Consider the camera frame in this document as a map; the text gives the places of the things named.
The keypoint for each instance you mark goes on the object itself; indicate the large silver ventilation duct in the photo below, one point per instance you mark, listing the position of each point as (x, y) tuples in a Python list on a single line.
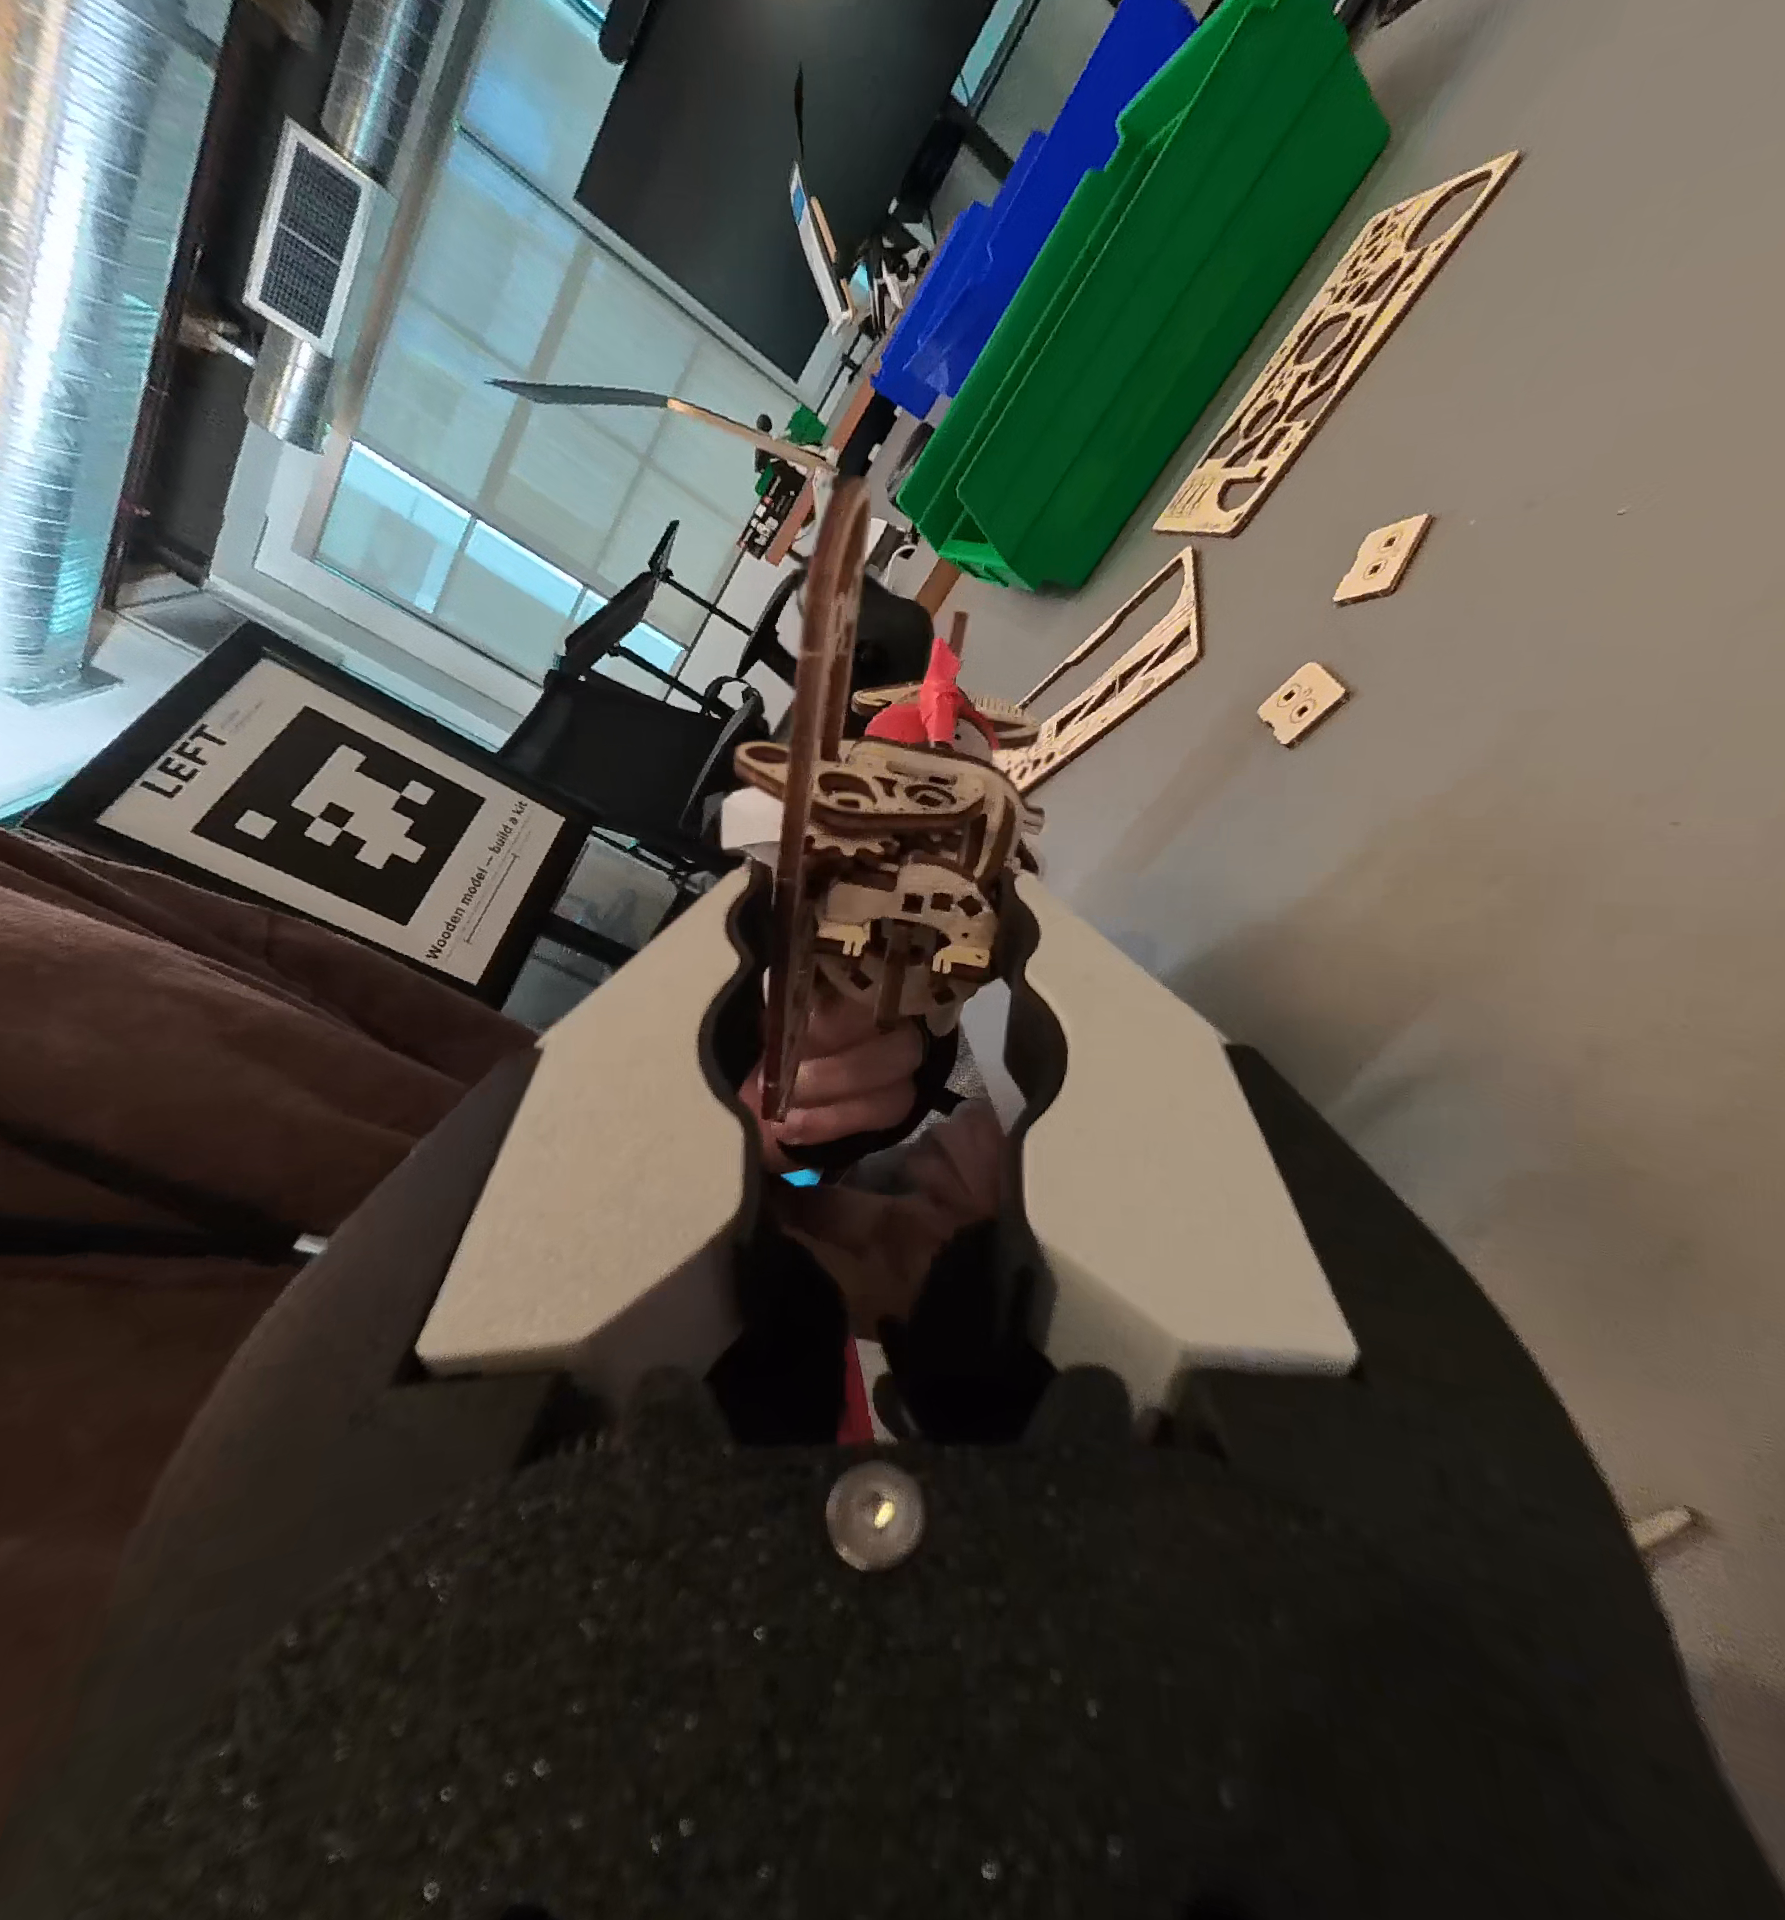
[(69, 347)]

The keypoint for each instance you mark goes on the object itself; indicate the green plastic bin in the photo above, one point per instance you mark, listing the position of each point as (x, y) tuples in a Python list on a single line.
[(1134, 301)]

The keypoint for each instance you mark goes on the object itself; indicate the wooden model plane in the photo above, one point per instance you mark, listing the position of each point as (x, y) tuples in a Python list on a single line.
[(907, 855)]

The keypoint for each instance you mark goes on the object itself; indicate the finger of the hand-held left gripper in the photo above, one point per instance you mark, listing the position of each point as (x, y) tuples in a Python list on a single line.
[(754, 829)]

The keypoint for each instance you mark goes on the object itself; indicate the blue plastic bin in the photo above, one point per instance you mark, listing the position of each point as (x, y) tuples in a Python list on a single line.
[(1012, 226)]

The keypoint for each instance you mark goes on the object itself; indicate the large wooden parts sheet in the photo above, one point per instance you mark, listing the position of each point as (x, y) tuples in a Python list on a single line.
[(1329, 359)]

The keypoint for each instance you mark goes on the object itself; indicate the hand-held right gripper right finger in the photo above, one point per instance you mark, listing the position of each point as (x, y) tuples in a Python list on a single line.
[(1179, 1186)]

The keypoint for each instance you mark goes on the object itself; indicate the black mesh office chair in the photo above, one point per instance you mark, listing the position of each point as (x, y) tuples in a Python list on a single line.
[(623, 749)]

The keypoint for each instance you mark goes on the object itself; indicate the framed left marker sign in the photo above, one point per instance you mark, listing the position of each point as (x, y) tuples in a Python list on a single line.
[(338, 810)]

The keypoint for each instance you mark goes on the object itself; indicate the small square wooden piece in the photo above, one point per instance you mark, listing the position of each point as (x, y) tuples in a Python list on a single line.
[(1301, 705), (1382, 559)]

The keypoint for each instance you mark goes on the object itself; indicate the white vent grille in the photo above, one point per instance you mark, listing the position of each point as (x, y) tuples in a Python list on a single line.
[(309, 240)]

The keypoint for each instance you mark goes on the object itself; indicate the person's left hand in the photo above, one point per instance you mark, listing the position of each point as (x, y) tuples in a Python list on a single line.
[(848, 1089)]

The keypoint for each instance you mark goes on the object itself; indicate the dark wall screen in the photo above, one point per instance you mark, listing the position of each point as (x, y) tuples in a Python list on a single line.
[(773, 165)]

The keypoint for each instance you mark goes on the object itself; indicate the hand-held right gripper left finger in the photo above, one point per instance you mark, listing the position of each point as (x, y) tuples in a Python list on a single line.
[(594, 1186)]

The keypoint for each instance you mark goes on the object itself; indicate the narrow wooden parts frame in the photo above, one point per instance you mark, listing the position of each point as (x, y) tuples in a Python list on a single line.
[(1134, 661)]

